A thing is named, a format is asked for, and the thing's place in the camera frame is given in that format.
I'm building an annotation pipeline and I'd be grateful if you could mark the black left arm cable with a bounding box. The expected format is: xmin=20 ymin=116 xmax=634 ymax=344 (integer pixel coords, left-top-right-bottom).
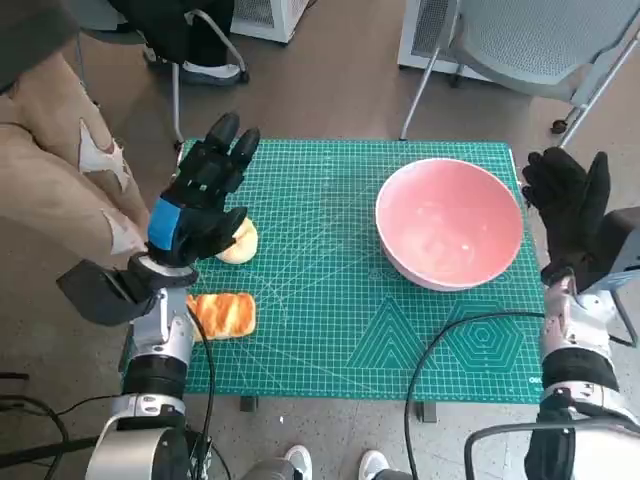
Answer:
xmin=184 ymin=299 xmax=234 ymax=480

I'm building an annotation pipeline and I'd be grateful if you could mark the round toy bread bun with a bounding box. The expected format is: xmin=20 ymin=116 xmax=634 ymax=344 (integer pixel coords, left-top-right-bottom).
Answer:
xmin=214 ymin=217 xmax=260 ymax=265

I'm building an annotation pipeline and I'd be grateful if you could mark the white mesh cabinet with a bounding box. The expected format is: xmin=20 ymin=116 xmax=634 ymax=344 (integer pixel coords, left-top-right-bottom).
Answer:
xmin=397 ymin=0 xmax=501 ymax=81
xmin=229 ymin=0 xmax=321 ymax=44

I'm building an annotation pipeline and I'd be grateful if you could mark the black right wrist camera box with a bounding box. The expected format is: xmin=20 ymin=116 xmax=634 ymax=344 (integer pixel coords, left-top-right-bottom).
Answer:
xmin=579 ymin=207 xmax=640 ymax=347

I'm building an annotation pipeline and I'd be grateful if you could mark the pink bowl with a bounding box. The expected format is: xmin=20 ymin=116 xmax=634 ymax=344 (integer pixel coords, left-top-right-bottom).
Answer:
xmin=374 ymin=158 xmax=525 ymax=293

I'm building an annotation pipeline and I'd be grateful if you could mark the grey mesh chair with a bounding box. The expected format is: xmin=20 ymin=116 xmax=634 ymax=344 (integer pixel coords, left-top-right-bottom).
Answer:
xmin=399 ymin=0 xmax=640 ymax=149

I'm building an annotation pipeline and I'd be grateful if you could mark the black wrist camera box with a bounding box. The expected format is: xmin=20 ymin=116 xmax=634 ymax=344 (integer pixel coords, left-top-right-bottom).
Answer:
xmin=56 ymin=258 xmax=166 ymax=327
xmin=579 ymin=207 xmax=640 ymax=347

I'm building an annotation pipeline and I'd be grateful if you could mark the metal frame office chair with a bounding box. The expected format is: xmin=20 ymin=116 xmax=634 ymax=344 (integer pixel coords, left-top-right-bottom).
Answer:
xmin=74 ymin=7 xmax=251 ymax=151

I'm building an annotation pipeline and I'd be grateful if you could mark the grey rounded robot leg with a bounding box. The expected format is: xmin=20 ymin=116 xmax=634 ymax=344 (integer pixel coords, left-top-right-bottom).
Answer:
xmin=239 ymin=457 xmax=301 ymax=480

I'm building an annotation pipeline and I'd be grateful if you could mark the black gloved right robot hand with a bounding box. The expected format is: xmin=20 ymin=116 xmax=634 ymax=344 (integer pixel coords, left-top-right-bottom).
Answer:
xmin=521 ymin=146 xmax=612 ymax=286

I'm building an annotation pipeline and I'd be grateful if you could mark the black floor cable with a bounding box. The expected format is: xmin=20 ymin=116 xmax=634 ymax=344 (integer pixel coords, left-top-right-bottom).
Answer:
xmin=0 ymin=392 xmax=121 ymax=466

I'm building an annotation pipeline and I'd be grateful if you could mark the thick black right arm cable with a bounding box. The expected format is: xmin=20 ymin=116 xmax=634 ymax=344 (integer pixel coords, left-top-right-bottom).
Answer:
xmin=463 ymin=417 xmax=640 ymax=480

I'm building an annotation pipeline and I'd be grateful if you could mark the black device with connectors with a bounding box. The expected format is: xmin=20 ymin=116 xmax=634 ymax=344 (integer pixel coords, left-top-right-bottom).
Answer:
xmin=185 ymin=432 xmax=216 ymax=480

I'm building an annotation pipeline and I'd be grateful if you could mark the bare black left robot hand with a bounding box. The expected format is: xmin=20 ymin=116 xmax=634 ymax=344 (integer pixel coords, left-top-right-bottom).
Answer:
xmin=146 ymin=112 xmax=261 ymax=267

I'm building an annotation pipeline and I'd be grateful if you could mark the rectangular striped toy bread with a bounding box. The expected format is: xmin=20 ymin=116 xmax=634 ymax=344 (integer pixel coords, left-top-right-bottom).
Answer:
xmin=185 ymin=292 xmax=258 ymax=343

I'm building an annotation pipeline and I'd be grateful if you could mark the white shoe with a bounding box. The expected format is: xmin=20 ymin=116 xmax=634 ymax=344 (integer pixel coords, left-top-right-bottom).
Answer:
xmin=284 ymin=444 xmax=314 ymax=480
xmin=358 ymin=449 xmax=391 ymax=480

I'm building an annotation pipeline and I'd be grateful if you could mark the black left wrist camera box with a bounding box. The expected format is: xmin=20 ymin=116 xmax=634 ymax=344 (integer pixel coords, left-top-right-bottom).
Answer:
xmin=56 ymin=258 xmax=166 ymax=327

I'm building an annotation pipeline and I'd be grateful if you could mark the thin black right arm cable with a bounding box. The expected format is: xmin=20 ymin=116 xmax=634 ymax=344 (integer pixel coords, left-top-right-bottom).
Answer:
xmin=403 ymin=310 xmax=546 ymax=480

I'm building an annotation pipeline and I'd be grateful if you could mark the green cutting mat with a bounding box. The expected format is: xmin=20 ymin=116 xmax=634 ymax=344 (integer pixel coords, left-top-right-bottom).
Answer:
xmin=119 ymin=139 xmax=546 ymax=404

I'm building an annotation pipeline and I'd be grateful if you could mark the person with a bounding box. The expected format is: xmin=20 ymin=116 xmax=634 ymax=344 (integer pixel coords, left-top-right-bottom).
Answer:
xmin=107 ymin=0 xmax=242 ymax=87
xmin=0 ymin=0 xmax=151 ymax=266

